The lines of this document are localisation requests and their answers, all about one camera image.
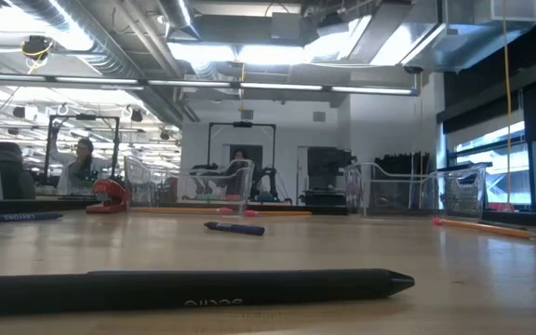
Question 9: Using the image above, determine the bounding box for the blue crayon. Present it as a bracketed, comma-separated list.
[0, 212, 64, 224]
[203, 221, 266, 236]

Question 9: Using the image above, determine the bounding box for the orange pencil pink eraser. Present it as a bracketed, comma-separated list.
[243, 209, 313, 218]
[130, 206, 235, 216]
[432, 217, 536, 241]

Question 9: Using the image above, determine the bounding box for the black pen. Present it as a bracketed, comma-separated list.
[0, 268, 416, 317]

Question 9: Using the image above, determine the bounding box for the clear plastic bin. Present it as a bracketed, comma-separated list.
[123, 155, 255, 211]
[343, 161, 488, 219]

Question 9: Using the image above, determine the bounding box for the black machine cabinet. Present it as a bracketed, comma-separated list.
[307, 146, 354, 207]

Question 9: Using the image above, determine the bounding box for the long ceiling light strip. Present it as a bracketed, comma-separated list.
[0, 73, 421, 97]

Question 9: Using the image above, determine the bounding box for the black storage rack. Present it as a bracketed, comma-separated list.
[373, 152, 433, 210]

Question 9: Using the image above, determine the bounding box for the red stapler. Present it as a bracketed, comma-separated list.
[85, 179, 132, 215]

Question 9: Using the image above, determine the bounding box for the black background rig frame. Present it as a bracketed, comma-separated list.
[44, 114, 121, 187]
[207, 121, 277, 202]

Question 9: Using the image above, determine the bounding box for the yellow hanging cord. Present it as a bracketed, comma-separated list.
[502, 0, 515, 208]

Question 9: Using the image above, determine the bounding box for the yellow cable reel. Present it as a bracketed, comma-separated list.
[20, 34, 55, 75]

